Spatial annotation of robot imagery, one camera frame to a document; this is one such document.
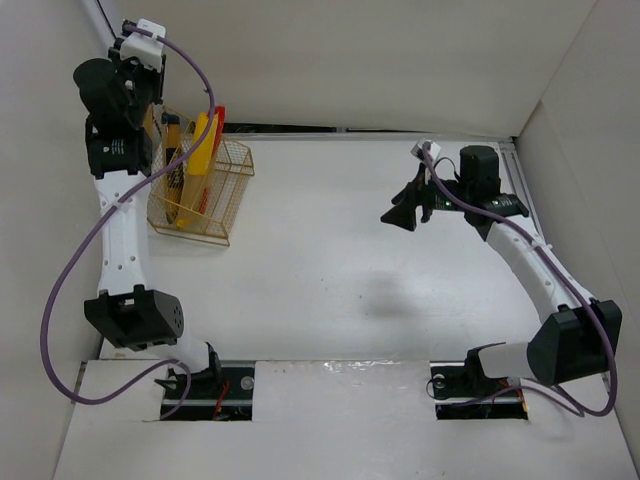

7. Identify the red spaghetti bag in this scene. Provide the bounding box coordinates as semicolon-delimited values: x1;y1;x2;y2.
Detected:
198;106;226;214

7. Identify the blue patterned spaghetti bag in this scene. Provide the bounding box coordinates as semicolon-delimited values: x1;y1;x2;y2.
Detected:
143;104;162;140

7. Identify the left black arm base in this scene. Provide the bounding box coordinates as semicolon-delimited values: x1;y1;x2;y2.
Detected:
155;347;256;422

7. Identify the yellow spaghetti bag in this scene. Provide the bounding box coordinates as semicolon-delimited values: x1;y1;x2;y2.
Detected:
176;119;217;229

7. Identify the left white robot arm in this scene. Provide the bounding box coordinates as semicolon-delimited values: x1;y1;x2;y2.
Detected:
73;54;221;377

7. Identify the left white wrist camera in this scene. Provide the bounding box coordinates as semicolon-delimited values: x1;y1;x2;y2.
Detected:
119;19;166;73

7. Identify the purple cable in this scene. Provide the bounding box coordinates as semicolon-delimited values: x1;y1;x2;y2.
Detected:
40;22;217;419
422;142;619;419

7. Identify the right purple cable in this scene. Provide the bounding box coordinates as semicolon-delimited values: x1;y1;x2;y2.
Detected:
422;142;619;419

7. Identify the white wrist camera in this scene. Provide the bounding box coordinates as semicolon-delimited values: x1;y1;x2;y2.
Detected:
119;19;166;73
411;138;442;162

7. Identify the navy label spaghetti bag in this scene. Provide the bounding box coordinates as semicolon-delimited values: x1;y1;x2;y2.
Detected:
158;112;187;225

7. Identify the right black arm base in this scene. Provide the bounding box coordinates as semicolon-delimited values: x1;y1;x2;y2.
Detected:
425;354;528;420

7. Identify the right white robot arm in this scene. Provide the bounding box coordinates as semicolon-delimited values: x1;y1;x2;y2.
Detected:
381;140;622;386

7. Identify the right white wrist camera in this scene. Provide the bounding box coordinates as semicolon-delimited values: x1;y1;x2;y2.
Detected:
411;138;442;162

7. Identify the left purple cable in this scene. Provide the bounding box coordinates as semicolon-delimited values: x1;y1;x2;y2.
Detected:
40;22;217;419

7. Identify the aluminium rail right edge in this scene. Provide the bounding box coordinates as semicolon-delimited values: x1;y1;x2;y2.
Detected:
488;141;578;322

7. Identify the yellow wire mesh basket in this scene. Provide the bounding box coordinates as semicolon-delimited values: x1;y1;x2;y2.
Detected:
147;129;255;246

